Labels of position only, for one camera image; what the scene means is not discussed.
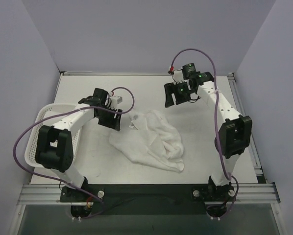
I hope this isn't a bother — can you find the white towel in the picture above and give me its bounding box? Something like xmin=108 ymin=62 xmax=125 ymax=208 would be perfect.
xmin=109 ymin=110 xmax=185 ymax=173

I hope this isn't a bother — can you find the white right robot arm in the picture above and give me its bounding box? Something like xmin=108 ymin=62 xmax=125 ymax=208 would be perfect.
xmin=164 ymin=63 xmax=252 ymax=201

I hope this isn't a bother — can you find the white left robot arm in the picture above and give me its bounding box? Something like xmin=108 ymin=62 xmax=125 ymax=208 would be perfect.
xmin=35 ymin=88 xmax=122 ymax=202

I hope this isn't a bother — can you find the white perforated plastic basket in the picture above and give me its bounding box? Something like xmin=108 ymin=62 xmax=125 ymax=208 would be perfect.
xmin=24 ymin=103 xmax=82 ymax=172

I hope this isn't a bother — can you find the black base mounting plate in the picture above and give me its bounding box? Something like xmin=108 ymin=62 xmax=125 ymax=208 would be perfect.
xmin=59 ymin=184 xmax=236 ymax=218

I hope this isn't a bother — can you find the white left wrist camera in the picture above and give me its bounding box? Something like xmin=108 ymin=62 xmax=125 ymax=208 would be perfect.
xmin=110 ymin=95 xmax=122 ymax=106

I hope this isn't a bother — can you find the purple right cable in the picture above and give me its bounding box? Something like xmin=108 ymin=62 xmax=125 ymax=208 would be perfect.
xmin=168 ymin=48 xmax=240 ymax=218

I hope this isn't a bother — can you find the purple cable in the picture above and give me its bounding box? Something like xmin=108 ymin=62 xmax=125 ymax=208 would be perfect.
xmin=12 ymin=87 xmax=136 ymax=218
xmin=168 ymin=48 xmax=240 ymax=218

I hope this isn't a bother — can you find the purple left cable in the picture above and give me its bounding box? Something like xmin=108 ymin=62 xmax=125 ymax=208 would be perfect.
xmin=12 ymin=87 xmax=136 ymax=218

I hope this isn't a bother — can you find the aluminium front rail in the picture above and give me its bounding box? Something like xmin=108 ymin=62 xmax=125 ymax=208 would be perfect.
xmin=17 ymin=184 xmax=280 ymax=205

